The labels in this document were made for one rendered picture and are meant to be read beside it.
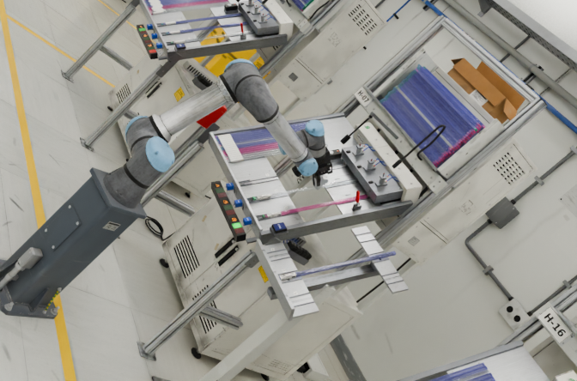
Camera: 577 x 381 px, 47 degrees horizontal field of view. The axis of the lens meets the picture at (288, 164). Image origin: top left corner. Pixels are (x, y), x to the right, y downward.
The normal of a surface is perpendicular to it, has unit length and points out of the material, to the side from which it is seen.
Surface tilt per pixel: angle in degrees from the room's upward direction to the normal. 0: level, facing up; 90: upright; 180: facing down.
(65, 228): 90
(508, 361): 44
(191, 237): 90
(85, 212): 90
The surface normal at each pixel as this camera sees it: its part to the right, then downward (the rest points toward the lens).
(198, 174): 0.38, 0.62
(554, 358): -0.58, -0.42
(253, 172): 0.11, -0.77
